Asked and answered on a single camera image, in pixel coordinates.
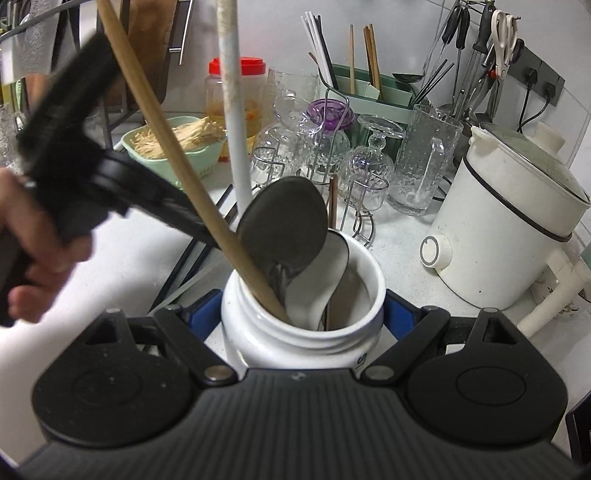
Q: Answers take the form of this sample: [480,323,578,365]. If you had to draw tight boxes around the wooden cutting board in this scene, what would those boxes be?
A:
[124,0,195,107]

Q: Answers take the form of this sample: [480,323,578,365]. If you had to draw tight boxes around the white mug green logo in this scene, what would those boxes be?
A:
[221,231,387,370]

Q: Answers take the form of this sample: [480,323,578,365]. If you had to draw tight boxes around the dark wall power strip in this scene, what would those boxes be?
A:
[510,46,566,104]

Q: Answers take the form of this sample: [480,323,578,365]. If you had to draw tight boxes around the enoki mushrooms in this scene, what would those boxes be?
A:
[131,116,226,155]

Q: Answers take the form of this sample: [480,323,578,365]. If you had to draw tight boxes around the small brown spoon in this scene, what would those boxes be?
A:
[328,175,340,232]

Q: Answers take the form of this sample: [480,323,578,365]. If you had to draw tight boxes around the metal utensil hanging stand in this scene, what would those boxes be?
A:
[422,0,525,121]

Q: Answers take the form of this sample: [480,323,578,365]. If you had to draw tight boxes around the green utensil caddy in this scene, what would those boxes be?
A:
[318,64,416,123]

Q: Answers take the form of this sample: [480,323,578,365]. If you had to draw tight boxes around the person's left hand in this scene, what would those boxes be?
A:
[0,168,95,329]

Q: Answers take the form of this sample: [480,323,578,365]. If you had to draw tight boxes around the red-lidded plastic jar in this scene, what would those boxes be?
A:
[205,56,269,163]

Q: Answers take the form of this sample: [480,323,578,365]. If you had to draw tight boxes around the floral ceramic bowl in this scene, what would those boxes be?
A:
[531,240,591,324]

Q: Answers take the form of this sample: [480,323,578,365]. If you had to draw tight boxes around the green plastic basket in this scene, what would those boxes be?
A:
[121,115,227,190]

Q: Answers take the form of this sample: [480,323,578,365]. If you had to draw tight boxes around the large steel spoon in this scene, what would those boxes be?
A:
[238,176,329,301]

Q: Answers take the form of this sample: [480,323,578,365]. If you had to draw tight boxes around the black power cable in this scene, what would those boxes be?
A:
[531,84,558,121]
[517,69,542,134]

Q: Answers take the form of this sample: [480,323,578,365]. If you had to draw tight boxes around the purple-footed glass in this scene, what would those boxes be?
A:
[300,98,355,181]

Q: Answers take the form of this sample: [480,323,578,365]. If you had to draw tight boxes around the bunch of assorted chopsticks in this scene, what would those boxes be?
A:
[301,13,455,107]

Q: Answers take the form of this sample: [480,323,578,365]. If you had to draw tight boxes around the wooden chopstick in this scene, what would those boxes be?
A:
[97,0,291,324]

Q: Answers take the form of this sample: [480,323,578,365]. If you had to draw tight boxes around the black metal kitchen rack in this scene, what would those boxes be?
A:
[0,0,153,153]

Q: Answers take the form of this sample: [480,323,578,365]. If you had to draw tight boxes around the glass pot lid white knob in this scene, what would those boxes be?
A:
[478,121,591,206]

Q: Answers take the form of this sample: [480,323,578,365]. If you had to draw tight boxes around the black-handled steel utensil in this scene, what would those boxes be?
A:
[455,9,472,49]
[422,4,461,93]
[471,7,496,54]

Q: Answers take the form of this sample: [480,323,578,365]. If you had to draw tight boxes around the white-handled scissors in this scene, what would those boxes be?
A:
[490,9,522,80]

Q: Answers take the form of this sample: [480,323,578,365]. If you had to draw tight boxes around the black chopstick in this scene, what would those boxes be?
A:
[150,184,235,309]

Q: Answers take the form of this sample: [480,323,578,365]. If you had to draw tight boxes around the white electric cooking pot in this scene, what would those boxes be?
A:
[420,122,591,340]

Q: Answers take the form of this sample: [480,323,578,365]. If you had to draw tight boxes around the black induction cooktop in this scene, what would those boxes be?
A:
[566,394,591,469]

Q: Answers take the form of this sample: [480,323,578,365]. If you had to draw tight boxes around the black-rimmed white soup spoon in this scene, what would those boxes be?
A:
[284,230,352,329]

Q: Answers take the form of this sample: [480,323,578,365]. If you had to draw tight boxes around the stemmed crystal glass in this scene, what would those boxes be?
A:
[252,90,324,185]
[344,114,407,210]

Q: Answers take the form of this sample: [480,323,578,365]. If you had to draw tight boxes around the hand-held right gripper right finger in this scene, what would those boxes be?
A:
[360,288,518,387]

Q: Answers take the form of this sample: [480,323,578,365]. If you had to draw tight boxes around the grey textured knife holder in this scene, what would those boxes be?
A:
[0,23,81,86]

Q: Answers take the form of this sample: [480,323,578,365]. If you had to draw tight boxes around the wire glass rack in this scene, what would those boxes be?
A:
[252,88,391,247]

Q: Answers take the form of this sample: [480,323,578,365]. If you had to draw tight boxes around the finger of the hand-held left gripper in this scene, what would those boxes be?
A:
[129,167,223,252]

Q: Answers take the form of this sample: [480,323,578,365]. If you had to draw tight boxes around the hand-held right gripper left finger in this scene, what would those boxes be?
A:
[83,288,238,387]

